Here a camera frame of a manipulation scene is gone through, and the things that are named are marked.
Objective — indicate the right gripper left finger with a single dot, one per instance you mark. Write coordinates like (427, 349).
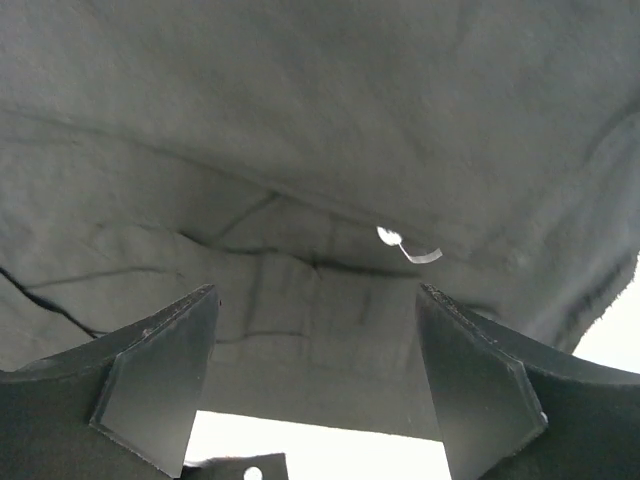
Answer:
(118, 407)

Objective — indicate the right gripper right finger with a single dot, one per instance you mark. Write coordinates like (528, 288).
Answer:
(510, 407)

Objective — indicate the black long sleeve shirt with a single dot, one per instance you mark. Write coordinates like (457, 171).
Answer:
(316, 161)

